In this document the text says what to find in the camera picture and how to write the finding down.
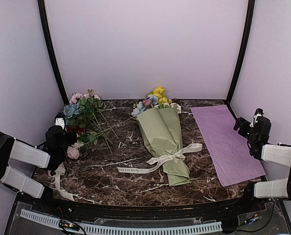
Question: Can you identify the white and red flower stem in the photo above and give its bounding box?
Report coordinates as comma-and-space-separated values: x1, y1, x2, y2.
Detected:
170, 102, 182, 114

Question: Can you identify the blue fake flower stem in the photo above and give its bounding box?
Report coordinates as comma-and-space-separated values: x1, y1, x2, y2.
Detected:
131, 94, 159, 118

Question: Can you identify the peach and green wrapping paper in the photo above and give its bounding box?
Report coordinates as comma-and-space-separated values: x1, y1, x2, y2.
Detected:
137, 107, 191, 186

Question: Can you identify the cream printed ribbon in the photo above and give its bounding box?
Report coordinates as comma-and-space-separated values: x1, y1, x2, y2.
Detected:
117, 143, 202, 174

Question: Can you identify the yellow fake flower stem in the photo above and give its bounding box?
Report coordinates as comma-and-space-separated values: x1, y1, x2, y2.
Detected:
147, 86, 172, 109

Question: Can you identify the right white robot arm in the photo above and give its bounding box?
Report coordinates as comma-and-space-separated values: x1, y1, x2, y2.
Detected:
233, 112, 291, 212

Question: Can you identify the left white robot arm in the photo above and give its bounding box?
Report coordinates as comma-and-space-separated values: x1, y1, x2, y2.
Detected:
0, 125, 77, 213

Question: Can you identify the blue fake flower on table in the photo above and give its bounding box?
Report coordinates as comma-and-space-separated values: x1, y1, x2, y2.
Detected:
63, 103, 81, 124

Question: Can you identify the pink fake flower bunch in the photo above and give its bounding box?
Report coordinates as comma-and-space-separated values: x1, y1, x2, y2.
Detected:
66, 89, 118, 160

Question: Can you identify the purple wrapping paper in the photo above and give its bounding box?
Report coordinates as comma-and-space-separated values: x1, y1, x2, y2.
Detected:
191, 105, 266, 187

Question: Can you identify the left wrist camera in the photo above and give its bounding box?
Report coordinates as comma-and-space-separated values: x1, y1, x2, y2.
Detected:
54, 117, 66, 129

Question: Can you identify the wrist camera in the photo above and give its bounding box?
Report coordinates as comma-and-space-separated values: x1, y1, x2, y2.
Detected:
54, 117, 66, 129
249, 108, 264, 128

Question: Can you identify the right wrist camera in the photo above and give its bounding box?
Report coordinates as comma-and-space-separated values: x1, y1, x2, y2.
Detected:
249, 108, 264, 128

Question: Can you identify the white slotted cable duct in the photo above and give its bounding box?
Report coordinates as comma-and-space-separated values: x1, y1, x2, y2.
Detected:
20, 209, 222, 235

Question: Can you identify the black front rail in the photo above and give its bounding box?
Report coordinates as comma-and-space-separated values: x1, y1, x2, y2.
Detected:
13, 188, 283, 225

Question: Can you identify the right black frame post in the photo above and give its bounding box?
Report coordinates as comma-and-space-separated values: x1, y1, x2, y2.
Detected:
225, 0, 255, 105

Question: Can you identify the black frame post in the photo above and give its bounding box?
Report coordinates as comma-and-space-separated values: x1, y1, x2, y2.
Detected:
37, 0, 68, 104
225, 0, 255, 105

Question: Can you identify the left black frame post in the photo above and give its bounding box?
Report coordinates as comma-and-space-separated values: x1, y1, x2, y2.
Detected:
37, 0, 68, 104

